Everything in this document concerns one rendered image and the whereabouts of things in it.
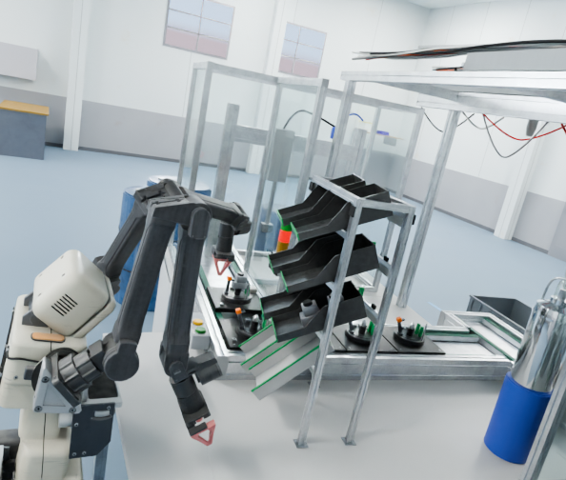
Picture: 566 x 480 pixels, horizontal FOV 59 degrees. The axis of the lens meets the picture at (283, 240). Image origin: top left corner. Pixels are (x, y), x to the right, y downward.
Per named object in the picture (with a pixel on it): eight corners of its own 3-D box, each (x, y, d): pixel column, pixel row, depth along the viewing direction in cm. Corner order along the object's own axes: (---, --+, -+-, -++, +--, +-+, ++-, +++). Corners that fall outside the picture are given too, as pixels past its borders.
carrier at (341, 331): (346, 354, 203) (353, 327, 200) (324, 327, 225) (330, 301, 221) (396, 355, 211) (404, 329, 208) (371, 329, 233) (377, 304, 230)
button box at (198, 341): (190, 349, 192) (192, 334, 191) (184, 324, 211) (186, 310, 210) (208, 350, 195) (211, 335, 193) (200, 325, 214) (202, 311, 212)
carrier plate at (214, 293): (214, 311, 217) (215, 308, 217) (206, 290, 239) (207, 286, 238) (267, 314, 225) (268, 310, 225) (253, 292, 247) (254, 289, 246)
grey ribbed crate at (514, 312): (523, 371, 300) (535, 337, 294) (459, 324, 356) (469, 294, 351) (575, 371, 314) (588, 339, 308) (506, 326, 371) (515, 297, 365)
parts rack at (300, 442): (296, 448, 155) (355, 199, 134) (265, 382, 188) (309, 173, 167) (356, 445, 162) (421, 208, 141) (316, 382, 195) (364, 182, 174)
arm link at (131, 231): (135, 177, 131) (153, 206, 128) (175, 175, 142) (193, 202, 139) (77, 277, 155) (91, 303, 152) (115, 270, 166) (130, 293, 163)
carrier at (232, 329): (229, 351, 186) (234, 321, 183) (217, 322, 208) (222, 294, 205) (289, 352, 194) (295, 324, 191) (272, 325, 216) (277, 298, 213)
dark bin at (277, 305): (264, 320, 162) (258, 300, 160) (260, 304, 175) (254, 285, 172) (346, 297, 164) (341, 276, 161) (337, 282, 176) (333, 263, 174)
